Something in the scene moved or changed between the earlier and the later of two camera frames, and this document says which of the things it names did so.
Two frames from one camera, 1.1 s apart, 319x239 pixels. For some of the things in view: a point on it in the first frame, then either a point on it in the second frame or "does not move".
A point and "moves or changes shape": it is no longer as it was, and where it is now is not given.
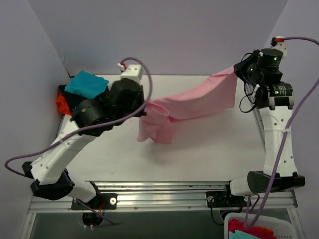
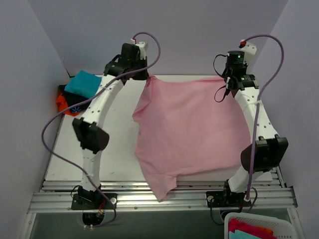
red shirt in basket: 239,224 does not move
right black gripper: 240,68 -> 230,81
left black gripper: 139,100 -> 141,73
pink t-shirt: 217,94 moves or changes shape
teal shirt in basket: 239,234 does not move
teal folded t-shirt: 86,85 does not move
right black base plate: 223,199 does not move
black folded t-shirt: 71,100 does not move
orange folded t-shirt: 63,107 does not move
